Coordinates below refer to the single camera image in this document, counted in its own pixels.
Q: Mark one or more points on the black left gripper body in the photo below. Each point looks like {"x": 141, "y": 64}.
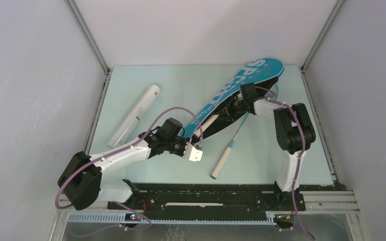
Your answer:
{"x": 176, "y": 146}

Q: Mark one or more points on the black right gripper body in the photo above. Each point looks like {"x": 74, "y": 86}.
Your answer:
{"x": 235, "y": 107}

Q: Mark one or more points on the blue racket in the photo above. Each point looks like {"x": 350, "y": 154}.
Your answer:
{"x": 224, "y": 156}
{"x": 206, "y": 125}

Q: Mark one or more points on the blue racket bag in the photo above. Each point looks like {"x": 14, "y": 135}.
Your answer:
{"x": 253, "y": 81}

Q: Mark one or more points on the white shuttlecock tube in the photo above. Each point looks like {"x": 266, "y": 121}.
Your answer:
{"x": 131, "y": 120}

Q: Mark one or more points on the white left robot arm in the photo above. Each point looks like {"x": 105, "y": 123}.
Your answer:
{"x": 85, "y": 178}

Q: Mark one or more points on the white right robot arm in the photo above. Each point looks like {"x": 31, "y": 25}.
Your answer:
{"x": 293, "y": 127}

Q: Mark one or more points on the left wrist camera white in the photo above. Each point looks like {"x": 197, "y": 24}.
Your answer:
{"x": 193, "y": 154}

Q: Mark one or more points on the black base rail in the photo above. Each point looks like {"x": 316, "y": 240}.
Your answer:
{"x": 221, "y": 202}

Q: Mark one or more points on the grey cable duct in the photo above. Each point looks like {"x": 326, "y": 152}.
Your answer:
{"x": 114, "y": 217}

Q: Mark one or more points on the aluminium frame post right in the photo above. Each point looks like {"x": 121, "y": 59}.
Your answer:
{"x": 334, "y": 13}

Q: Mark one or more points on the aluminium frame post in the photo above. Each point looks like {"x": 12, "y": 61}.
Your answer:
{"x": 334, "y": 13}
{"x": 86, "y": 32}

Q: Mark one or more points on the aluminium frame post left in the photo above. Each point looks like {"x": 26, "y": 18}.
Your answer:
{"x": 86, "y": 32}

